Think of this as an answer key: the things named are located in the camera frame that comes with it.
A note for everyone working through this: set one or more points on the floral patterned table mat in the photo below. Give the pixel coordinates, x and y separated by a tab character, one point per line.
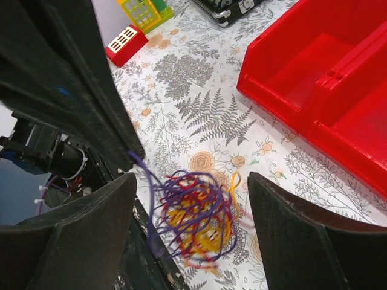
180	93

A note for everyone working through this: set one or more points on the red three-compartment tray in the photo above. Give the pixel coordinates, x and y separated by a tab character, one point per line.
321	69

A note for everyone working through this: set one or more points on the black poker chip case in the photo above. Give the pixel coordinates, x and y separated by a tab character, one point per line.
226	12

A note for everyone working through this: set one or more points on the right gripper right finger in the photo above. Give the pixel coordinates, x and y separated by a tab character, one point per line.
304	246

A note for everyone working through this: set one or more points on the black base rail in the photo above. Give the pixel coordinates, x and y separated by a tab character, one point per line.
145	253

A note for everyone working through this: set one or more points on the red white toy brick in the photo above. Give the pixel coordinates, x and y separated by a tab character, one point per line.
125	45

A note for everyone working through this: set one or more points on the yellow green toy bricks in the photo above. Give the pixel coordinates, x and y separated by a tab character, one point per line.
146	15

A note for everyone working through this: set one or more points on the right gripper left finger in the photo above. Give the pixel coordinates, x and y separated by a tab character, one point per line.
76	246

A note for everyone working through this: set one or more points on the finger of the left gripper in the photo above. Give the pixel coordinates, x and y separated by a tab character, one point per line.
54	71

